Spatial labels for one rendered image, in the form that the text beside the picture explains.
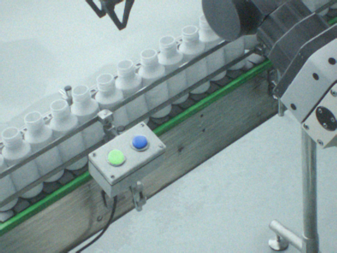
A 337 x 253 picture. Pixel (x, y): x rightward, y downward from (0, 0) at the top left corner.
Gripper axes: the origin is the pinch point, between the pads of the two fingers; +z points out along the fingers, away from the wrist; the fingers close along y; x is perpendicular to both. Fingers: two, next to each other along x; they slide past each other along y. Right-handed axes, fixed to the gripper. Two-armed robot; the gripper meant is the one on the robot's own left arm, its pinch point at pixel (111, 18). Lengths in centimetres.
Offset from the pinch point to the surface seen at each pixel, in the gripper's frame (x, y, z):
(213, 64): 31.6, -13.7, 34.5
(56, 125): -10.4, -14.2, 26.9
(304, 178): 62, -16, 95
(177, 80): 20.4, -13.3, 32.5
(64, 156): -11.0, -13.9, 35.2
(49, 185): -16.4, -13.1, 39.6
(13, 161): -22.2, -12.8, 28.1
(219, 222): 56, -54, 140
